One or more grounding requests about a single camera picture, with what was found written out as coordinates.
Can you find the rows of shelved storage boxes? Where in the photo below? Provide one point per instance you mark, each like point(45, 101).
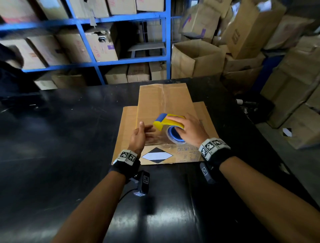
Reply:
point(100, 47)

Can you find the blue upright panel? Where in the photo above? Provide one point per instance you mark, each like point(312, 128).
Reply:
point(267, 70)

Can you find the brown cardboard box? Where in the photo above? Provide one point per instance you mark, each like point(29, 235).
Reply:
point(162, 100)

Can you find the grey small bench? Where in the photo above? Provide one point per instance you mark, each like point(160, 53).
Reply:
point(147, 46)

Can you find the small white cap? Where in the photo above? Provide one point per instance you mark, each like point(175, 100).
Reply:
point(239, 102)

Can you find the black bag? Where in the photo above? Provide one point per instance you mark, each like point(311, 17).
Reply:
point(260, 107)

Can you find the person's left forearm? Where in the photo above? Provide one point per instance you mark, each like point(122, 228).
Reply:
point(95, 212)

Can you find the person's right hand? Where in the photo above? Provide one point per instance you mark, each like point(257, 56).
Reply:
point(195, 132)

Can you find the yellow blue tape dispenser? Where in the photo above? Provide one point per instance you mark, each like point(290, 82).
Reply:
point(162, 121)

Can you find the person's right forearm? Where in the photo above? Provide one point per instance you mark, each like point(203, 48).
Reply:
point(270, 197)

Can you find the pile of loose cardboard boxes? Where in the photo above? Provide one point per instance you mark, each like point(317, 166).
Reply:
point(292, 82)

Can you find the brown carton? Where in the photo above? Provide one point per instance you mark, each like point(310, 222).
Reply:
point(210, 62)

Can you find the person's left hand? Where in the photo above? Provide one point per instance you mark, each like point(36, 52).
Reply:
point(137, 140)

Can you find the clear tape roll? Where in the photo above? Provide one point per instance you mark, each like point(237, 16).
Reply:
point(166, 136)

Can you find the blue metal shelf rack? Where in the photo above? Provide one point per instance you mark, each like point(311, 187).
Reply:
point(132, 60)

